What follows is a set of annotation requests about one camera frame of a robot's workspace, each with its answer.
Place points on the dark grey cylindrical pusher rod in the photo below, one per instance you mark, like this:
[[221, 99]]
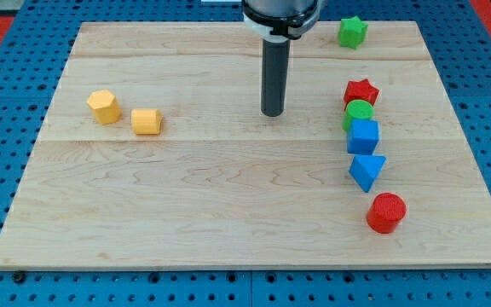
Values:
[[274, 76]]

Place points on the blue cube block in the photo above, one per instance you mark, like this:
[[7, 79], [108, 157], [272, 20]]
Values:
[[362, 136]]

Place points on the red star block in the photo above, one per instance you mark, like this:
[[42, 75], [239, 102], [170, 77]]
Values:
[[360, 90]]

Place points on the red cylinder block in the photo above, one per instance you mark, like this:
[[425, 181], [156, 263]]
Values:
[[386, 212]]

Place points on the green star block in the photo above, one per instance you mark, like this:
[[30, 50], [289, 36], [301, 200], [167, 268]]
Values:
[[352, 32]]

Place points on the blue triangular prism block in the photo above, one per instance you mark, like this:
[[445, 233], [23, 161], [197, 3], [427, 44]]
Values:
[[365, 169]]

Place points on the yellow hexagonal prism block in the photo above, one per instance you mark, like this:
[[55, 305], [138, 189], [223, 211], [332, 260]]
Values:
[[104, 107]]

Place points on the yellow rounded prism block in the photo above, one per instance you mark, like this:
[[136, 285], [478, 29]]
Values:
[[146, 121]]

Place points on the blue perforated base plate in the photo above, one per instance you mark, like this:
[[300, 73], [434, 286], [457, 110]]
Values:
[[36, 38]]

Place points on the green cylinder block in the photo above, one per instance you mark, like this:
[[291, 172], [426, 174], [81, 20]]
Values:
[[357, 109]]

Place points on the light wooden board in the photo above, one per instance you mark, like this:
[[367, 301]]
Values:
[[224, 187]]

